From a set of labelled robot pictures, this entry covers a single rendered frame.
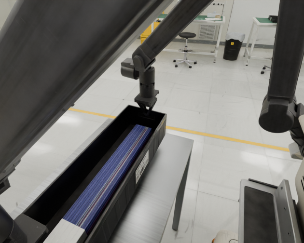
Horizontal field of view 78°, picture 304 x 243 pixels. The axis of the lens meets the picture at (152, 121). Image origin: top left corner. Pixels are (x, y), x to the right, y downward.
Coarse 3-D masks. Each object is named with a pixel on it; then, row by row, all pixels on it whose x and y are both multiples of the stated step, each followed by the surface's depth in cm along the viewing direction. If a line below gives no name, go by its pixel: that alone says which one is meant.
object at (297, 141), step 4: (296, 128) 48; (300, 128) 48; (292, 132) 50; (296, 132) 49; (300, 132) 48; (292, 136) 52; (296, 136) 50; (300, 136) 49; (296, 140) 51; (300, 140) 49; (300, 144) 51; (300, 148) 51; (300, 152) 50
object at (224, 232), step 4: (220, 232) 103; (224, 232) 102; (228, 232) 102; (232, 232) 102; (216, 236) 104; (220, 236) 101; (224, 236) 100; (228, 236) 100; (232, 236) 100; (236, 236) 100; (212, 240) 114; (216, 240) 102; (220, 240) 99; (224, 240) 98; (228, 240) 98; (232, 240) 98; (236, 240) 98
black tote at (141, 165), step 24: (120, 120) 74; (144, 120) 80; (96, 144) 62; (120, 144) 74; (72, 168) 54; (96, 168) 64; (144, 168) 62; (48, 192) 47; (72, 192) 56; (120, 192) 47; (48, 216) 49; (120, 216) 52; (96, 240) 40
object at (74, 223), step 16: (144, 128) 77; (128, 144) 69; (144, 144) 73; (112, 160) 63; (128, 160) 63; (96, 176) 57; (112, 176) 58; (96, 192) 53; (112, 192) 55; (80, 208) 49; (96, 208) 49; (64, 224) 46; (80, 224) 46; (48, 240) 43; (64, 240) 43; (80, 240) 44
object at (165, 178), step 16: (160, 144) 82; (176, 144) 82; (192, 144) 82; (160, 160) 74; (176, 160) 74; (48, 176) 68; (144, 176) 68; (160, 176) 68; (176, 176) 68; (32, 192) 63; (144, 192) 63; (160, 192) 63; (176, 192) 63; (16, 208) 58; (128, 208) 58; (144, 208) 58; (160, 208) 58; (176, 208) 114; (128, 224) 54; (144, 224) 54; (160, 224) 54; (176, 224) 124; (112, 240) 51; (128, 240) 51; (144, 240) 51; (160, 240) 52
